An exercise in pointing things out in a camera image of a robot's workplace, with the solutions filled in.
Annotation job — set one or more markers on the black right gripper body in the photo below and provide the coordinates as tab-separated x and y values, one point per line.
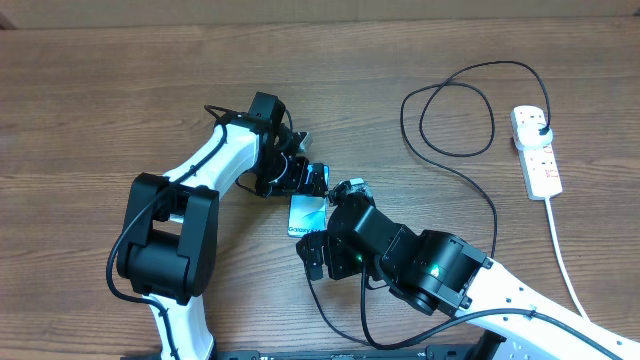
346	265

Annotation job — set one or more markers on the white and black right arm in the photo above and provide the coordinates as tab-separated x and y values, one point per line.
438	271

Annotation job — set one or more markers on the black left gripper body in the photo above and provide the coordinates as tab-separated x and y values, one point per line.
279	173

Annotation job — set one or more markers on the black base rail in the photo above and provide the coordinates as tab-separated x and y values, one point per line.
485	348

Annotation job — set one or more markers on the white charger adapter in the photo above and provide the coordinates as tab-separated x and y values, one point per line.
529	137

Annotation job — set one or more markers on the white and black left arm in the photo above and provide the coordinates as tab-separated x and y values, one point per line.
165	254

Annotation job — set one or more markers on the white power strip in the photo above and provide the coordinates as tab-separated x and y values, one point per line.
539	166

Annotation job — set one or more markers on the black Samsung smartphone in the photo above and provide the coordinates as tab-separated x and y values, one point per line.
307	213

